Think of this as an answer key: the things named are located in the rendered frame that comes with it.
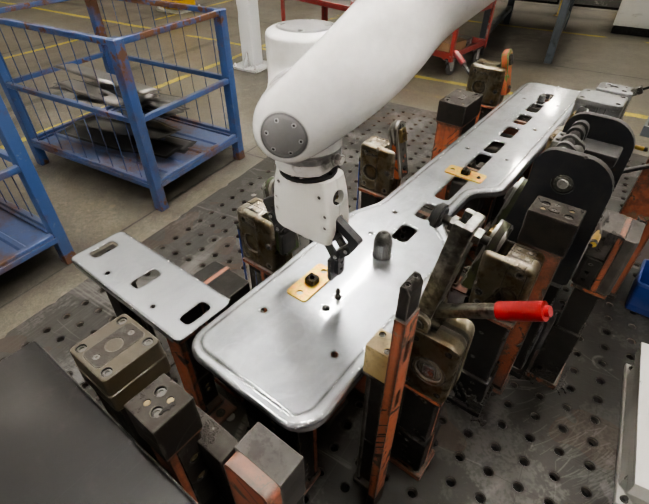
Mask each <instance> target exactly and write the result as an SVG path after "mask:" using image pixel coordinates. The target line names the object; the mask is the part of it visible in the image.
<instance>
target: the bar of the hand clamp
mask: <svg viewBox="0 0 649 504"><path fill-rule="evenodd" d="M448 207H449V205H448V204H446V203H444V202H442V203H441V204H440V203H439V204H437V205H436V206H435V208H434V209H433V211H432V213H431V214H430V217H429V220H428V222H430V223H429V225H430V226H431V227H433V228H436V227H440V226H441V225H442V223H444V224H446V225H448V226H447V229H448V230H449V231H450V232H449V234H448V237H447V239H446V241H445V243H444V246H443V248H442V250H441V253H440V255H439V257H438V259H437V262H436V264H435V266H434V268H433V271H432V273H431V275H430V277H429V280H428V282H427V284H426V287H425V289H424V291H423V293H422V296H421V298H420V302H419V308H420V312H422V313H424V314H426V315H427V316H428V317H429V319H430V320H431V319H432V317H433V315H434V313H435V311H436V309H437V307H438V306H439V305H440V303H443V302H444V300H445V298H446V296H447V294H448V292H449V290H450V288H451V286H452V284H453V282H454V280H455V278H456V276H457V275H458V273H459V271H460V269H461V267H462V265H463V263H464V261H465V259H466V257H467V255H468V253H469V251H470V249H471V247H472V245H473V244H475V245H478V244H479V243H481V244H483V245H485V246H488V244H489V243H490V241H491V239H492V238H491V237H489V236H487V235H485V232H486V231H485V230H483V229H482V228H481V227H482V225H483V223H484V221H485V219H486V216H485V215H483V214H481V213H479V212H476V211H474V210H472V209H470V208H467V209H466V210H465V212H464V214H463V216H462V218H461V217H459V216H457V215H454V216H453V217H451V216H449V215H448V213H449V210H450V209H449V208H448ZM460 219H461V220H460Z"/></svg>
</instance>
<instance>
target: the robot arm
mask: <svg viewBox="0 0 649 504"><path fill-rule="evenodd" d="M494 1H495V0H356V1H355V2H354V3H353V4H352V5H351V6H350V7H349V8H348V9H347V10H346V11H345V13H344V14H343V15H342V16H341V17H340V18H339V19H338V20H337V21H336V22H335V23H332V22H329V21H324V20H316V19H296V20H287V21H283V22H279V23H276V24H274V25H272V26H270V27H269V28H268V29H267V30H266V32H265V43H266V56H267V68H268V86H267V89H266V91H265V92H264V94H263V95H262V96H261V98H260V100H259V101H258V103H257V106H256V108H255V111H254V115H253V122H252V129H253V135H254V139H255V141H256V143H257V145H258V146H259V148H260V149H261V150H262V152H264V153H265V154H266V155H267V156H268V157H270V158H272V159H273V160H275V164H276V173H275V184H274V195H270V196H268V197H266V198H265V199H263V203H264V205H265V207H266V209H267V211H269V213H268V215H269V218H270V219H271V220H272V222H273V223H274V225H275V226H274V230H275V231H276V232H277V233H279V234H278V239H279V251H280V254H281V255H282V256H283V255H285V254H287V253H288V252H289V251H291V250H292V249H293V248H295V247H296V237H295V232H296V233H298V234H300V235H302V236H304V237H306V238H308V239H310V240H312V241H314V242H317V243H319V244H322V245H324V246H325V248H326V249H327V251H328V253H329V255H330V258H328V260H327V278H328V280H330V281H332V280H333V279H334V278H335V277H337V276H338V275H340V274H342V273H343V271H344V265H345V257H346V256H348V255H350V254H351V253H352V252H353V251H354V250H355V249H356V248H357V247H358V246H359V245H360V244H361V243H362V242H363V239H362V237H361V236H360V235H359V234H358V233H357V232H356V231H355V230H354V229H353V228H352V227H351V226H350V225H349V207H348V194H347V186H346V181H345V176H344V173H343V170H341V169H339V168H338V165H339V166H341V165H342V164H343V163H344V160H345V156H344V155H342V138H343V137H344V136H346V135H347V134H348V133H350V132H351V131H352V130H354V129H355V128H356V127H358V126H359V125H361V124H362V123H363V122H365V121H366V120H367V119H369V118H370V117H371V116H373V115H374V114H375V113H376V112H377V111H379V110H380V109H381V108H382V107H383V106H385V105H386V104H387V103H388V102H389V101H390V100H391V99H392V98H394V97H395V96H396V95H397V94H398V93H399V92H400V91H401V90H402V89H403V88H404V87H405V86H406V85H407V84H408V83H409V82H410V81H411V79H412V78H413V77H414V76H415V75H416V74H417V73H418V72H419V70H420V69H421V68H422V67H423V66H424V64H425V63H426V62H427V61H428V59H429V58H430V57H431V56H432V54H433V53H434V52H435V50H436V49H437V48H438V47H439V45H440V44H441V43H442V42H443V41H444V40H445V39H446V38H447V37H448V36H449V35H450V34H451V33H453V32H454V31H455V30H456V29H458V28H459V27H460V26H462V25H463V24H464V23H466V22H467V21H468V20H470V19H471V18H472V17H474V16H475V15H476V14H478V13H479V12H480V11H482V10H483V9H484V8H486V7H487V6H488V5H490V4H491V3H492V2H494ZM342 235H343V236H344V237H345V239H346V240H347V241H348V244H346V242H345V240H344V238H343V236H342ZM335 240H336V242H337V244H338V246H339V248H338V249H335V247H334V245H333V242H334V241H335Z"/></svg>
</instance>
